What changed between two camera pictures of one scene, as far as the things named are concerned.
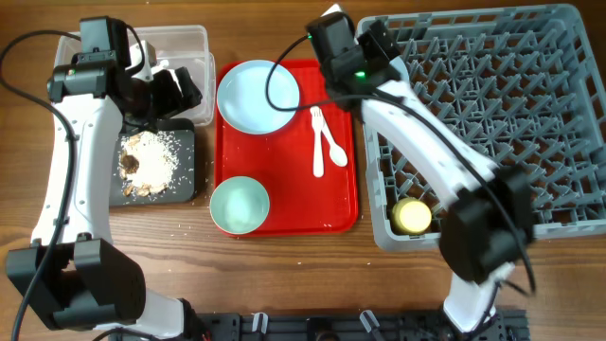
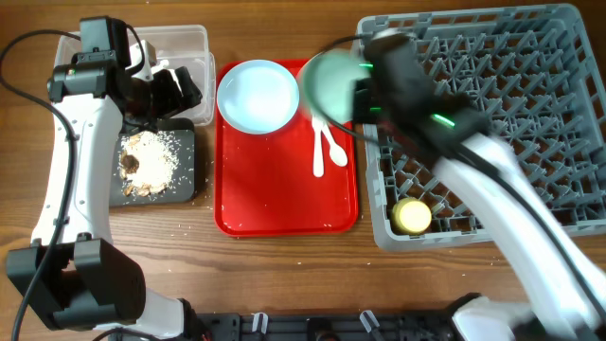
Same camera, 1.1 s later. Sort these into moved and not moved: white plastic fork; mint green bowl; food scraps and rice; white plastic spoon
Moved: mint green bowl
Not moved: white plastic fork; white plastic spoon; food scraps and rice
